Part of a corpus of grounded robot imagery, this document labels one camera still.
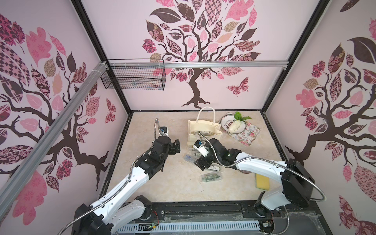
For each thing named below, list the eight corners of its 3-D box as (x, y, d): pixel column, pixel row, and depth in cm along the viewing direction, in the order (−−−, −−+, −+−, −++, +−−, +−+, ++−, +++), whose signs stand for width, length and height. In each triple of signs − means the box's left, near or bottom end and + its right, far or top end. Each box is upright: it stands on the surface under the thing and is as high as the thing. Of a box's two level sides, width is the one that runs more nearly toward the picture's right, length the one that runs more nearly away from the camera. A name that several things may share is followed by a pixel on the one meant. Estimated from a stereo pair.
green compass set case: (200, 182, 85) (200, 181, 84) (199, 175, 88) (199, 174, 86) (222, 180, 86) (222, 178, 85) (220, 172, 89) (220, 171, 87)
